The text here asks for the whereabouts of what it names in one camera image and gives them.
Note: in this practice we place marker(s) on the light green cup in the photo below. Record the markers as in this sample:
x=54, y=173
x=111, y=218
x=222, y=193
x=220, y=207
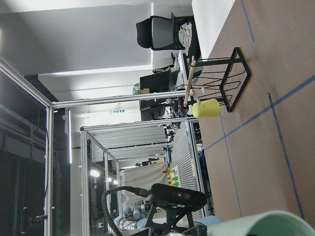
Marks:
x=271, y=223

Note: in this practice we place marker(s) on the yellow cup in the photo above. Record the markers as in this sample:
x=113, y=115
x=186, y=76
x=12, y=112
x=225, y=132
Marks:
x=207, y=109

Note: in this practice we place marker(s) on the black monitor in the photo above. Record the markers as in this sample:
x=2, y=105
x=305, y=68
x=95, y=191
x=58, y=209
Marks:
x=159, y=82

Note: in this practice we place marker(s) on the black office chair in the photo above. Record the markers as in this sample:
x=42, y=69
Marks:
x=161, y=33

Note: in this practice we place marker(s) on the black wire cup rack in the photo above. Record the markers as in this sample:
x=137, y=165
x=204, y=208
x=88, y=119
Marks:
x=223, y=79

